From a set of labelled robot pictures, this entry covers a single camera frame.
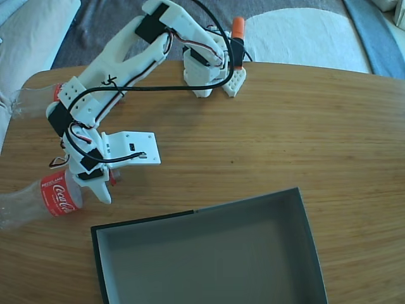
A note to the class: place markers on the clear bottle Coca-Cola red label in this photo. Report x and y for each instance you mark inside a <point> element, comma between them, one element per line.
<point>58,198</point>

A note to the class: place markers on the clear bottle barcode red label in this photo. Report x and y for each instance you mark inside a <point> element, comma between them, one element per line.
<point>31,101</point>

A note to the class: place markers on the grey cardboard box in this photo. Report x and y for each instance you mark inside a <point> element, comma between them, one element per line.
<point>205,259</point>

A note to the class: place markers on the white cushion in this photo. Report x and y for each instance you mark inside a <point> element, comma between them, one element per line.
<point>25,38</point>

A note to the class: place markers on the grey textured rug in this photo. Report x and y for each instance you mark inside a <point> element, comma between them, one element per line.
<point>95,19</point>

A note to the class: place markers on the orange black table clamp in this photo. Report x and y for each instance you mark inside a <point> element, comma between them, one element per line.
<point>239,28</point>

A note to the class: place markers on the white cloth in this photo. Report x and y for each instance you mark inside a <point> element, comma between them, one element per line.
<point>316,38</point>

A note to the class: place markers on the blue cloth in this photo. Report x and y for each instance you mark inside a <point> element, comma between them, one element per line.
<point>379,47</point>

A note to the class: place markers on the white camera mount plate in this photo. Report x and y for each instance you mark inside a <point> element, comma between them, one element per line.
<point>139,142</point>

